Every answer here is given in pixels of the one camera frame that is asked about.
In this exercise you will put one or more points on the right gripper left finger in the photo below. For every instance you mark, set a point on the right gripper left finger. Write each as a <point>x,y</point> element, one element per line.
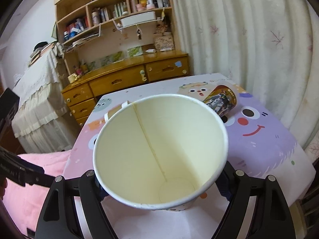
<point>91,196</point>

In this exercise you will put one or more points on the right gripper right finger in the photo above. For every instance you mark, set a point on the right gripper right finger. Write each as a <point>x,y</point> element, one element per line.
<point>271,217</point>

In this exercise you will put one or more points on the tall red paper cup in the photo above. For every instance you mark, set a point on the tall red paper cup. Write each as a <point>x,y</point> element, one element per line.
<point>161,152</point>

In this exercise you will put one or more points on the brown kraft paper cup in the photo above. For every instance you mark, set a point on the brown kraft paper cup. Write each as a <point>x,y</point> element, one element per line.
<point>114,110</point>

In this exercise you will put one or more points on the colourful printed paper cup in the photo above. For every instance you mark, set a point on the colourful printed paper cup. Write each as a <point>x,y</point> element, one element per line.
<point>222,100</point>

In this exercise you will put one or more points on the pink blanket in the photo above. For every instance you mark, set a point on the pink blanket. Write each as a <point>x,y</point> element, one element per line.
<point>58,218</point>

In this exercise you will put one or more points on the white lace cloth cover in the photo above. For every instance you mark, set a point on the white lace cloth cover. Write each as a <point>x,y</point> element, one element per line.
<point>43,123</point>

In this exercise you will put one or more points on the cartoon printed table mat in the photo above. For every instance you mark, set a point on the cartoon printed table mat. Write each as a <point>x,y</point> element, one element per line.
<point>259,145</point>

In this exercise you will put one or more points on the wooden desk with drawers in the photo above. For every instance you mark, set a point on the wooden desk with drawers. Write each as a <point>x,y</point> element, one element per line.
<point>82,95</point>

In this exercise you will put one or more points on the wooden bookshelf hutch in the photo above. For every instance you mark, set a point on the wooden bookshelf hutch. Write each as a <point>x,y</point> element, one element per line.
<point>91,33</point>

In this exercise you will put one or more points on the white plastic tray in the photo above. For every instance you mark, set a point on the white plastic tray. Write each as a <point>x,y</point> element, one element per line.
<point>138,18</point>

